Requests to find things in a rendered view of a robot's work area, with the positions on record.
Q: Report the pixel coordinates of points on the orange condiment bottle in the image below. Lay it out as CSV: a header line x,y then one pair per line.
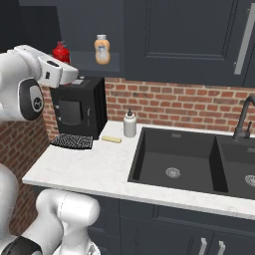
x,y
102,50

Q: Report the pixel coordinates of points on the black double sink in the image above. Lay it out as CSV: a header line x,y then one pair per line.
x,y
179,162

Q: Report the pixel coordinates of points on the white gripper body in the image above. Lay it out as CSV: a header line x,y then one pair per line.
x,y
69,75

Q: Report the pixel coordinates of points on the dark open cabinet door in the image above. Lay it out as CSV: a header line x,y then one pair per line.
x,y
26,23

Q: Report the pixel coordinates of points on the dark open wall cabinet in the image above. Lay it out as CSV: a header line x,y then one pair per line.
x,y
83,30

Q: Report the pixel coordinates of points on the dark drawer front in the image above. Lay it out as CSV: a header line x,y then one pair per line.
x,y
205,220

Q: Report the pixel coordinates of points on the red shaker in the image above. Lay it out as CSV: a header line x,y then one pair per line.
x,y
61,53

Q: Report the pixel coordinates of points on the yellow sponge bar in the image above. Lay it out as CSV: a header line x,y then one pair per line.
x,y
111,138

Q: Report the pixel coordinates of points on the dark wall cabinet door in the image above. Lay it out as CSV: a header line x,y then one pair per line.
x,y
250,78
186,40

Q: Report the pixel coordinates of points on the white soap dispenser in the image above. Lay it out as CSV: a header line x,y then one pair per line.
x,y
129,125

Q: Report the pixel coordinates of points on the dark base cupboard door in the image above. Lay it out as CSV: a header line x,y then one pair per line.
x,y
239,245
159,237

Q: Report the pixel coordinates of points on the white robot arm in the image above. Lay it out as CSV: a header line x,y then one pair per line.
x,y
13,83

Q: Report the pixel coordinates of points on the black coffee machine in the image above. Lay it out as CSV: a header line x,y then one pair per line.
x,y
79,108

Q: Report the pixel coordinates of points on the black tap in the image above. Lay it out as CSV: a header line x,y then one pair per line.
x,y
241,119

